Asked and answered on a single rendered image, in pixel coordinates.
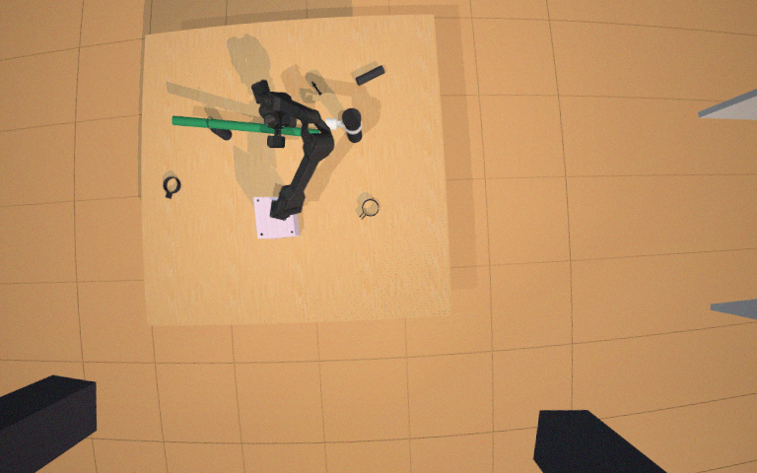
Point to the green cylinder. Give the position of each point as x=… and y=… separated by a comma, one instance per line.
x=231, y=125

